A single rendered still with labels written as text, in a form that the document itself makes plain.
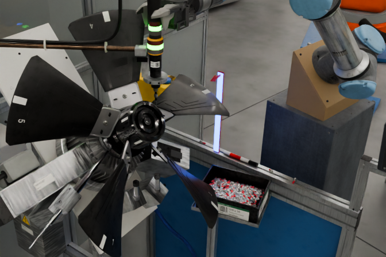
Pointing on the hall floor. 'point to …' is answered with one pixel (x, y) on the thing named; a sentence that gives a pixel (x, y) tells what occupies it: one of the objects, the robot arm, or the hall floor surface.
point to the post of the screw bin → (212, 240)
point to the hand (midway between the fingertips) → (146, 11)
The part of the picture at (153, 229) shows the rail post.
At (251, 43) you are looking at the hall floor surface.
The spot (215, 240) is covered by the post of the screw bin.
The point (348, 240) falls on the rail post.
